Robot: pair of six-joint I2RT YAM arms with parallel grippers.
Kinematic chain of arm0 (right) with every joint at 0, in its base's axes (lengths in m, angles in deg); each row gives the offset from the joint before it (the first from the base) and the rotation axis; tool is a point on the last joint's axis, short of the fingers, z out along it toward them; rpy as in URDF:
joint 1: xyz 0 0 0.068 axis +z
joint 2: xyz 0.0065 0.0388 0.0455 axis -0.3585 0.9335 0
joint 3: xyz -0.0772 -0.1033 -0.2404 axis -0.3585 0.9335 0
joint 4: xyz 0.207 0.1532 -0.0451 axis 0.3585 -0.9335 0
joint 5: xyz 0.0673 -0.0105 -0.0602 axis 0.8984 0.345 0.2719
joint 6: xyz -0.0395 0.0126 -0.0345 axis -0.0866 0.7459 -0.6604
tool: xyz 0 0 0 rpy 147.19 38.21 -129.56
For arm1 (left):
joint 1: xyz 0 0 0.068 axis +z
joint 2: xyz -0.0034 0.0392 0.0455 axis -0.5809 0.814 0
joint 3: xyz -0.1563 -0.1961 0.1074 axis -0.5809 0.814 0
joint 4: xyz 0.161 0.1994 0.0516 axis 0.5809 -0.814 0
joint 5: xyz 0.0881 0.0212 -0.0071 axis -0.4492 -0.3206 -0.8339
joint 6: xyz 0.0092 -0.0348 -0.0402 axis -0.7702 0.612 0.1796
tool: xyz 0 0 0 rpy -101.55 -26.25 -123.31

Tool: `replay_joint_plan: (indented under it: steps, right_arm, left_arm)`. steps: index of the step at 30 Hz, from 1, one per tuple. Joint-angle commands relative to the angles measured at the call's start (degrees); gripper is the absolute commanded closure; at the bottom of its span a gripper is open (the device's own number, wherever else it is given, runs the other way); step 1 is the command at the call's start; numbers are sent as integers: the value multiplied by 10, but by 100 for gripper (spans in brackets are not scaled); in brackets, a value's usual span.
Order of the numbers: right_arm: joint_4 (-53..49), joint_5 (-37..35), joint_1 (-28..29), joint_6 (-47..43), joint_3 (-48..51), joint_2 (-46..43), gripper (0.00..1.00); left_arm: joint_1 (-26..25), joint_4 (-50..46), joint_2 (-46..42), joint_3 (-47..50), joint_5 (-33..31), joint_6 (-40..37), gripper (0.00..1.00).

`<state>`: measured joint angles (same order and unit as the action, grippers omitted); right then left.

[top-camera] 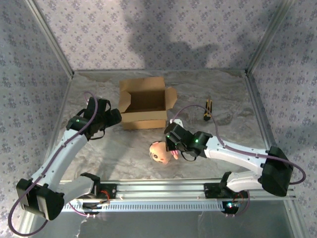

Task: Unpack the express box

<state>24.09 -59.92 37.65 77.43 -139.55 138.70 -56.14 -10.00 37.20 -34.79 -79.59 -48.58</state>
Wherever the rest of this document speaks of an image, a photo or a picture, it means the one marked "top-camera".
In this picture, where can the pink plush toy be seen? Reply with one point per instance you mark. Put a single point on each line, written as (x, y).
(159, 153)

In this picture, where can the brown cardboard express box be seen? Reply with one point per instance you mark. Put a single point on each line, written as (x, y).
(146, 121)

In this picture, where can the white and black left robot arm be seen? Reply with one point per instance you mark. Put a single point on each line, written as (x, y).
(62, 158)

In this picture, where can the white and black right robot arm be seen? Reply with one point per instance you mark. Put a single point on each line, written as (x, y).
(237, 153)

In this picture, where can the grey metal panel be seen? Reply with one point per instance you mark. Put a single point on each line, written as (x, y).
(161, 225)

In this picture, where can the black controller board with LED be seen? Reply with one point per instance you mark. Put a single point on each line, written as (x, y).
(231, 209)

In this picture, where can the aluminium mounting rail beam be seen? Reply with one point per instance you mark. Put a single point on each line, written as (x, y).
(161, 188)

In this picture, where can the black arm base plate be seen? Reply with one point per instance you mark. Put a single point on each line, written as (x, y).
(210, 191)
(111, 191)

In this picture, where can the thin aluminium floor rail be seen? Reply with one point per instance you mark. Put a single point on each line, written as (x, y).
(161, 71)

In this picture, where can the black connector bracket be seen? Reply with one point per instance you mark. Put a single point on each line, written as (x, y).
(89, 206)

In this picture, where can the short aluminium frame post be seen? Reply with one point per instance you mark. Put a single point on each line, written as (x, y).
(24, 229)
(296, 223)

